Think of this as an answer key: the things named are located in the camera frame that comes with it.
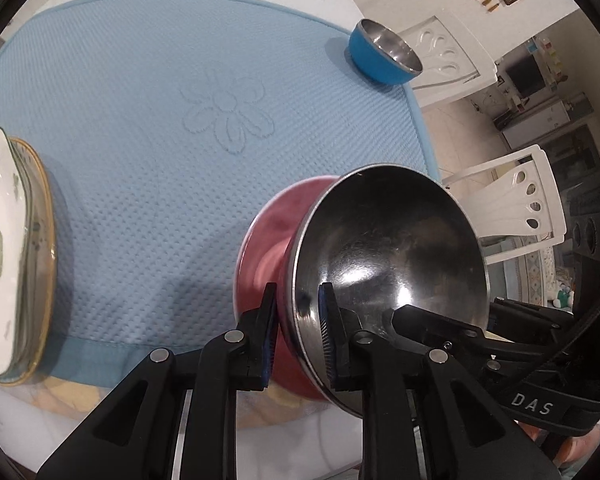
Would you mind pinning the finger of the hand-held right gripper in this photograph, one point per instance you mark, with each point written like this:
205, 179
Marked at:
530, 317
430, 325

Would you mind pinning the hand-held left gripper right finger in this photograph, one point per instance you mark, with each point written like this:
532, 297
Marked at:
326, 335

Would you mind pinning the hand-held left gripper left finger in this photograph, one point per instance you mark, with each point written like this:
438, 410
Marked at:
267, 345

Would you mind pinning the red steel bowl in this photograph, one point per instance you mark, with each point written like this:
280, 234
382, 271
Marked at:
405, 240

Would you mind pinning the round blue floral plate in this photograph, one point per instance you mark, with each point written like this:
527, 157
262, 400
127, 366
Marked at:
41, 260

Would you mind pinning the white square flower plate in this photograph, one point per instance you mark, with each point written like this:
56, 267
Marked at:
0, 200

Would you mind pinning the white dining chair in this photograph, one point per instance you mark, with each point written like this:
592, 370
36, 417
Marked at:
450, 50
510, 200

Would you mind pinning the white low cabinet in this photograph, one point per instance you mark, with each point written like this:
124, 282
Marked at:
545, 122

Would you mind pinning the light blue waffle mat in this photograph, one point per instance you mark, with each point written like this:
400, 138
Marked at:
155, 185

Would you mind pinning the black television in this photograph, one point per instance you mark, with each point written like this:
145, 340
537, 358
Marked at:
527, 75

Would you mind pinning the blue steel bowl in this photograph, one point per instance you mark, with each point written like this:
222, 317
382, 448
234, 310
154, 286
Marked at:
375, 62

